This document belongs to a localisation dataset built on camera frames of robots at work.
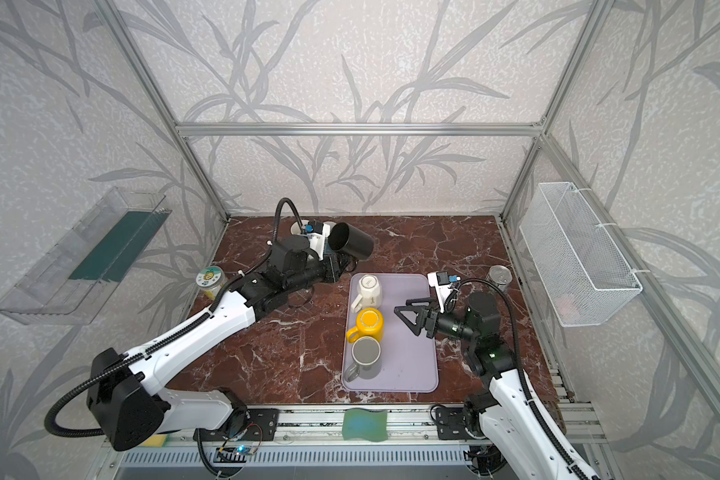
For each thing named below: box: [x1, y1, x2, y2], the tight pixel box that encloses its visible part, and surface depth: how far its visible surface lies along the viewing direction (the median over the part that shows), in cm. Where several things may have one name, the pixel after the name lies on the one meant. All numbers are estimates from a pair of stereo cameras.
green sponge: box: [342, 408, 388, 442], surface depth 74 cm
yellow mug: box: [346, 308, 384, 343], surface depth 84 cm
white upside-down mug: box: [351, 274, 381, 313], surface depth 91 cm
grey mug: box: [344, 336, 382, 382], surface depth 79 cm
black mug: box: [328, 222, 375, 272], surface depth 77 cm
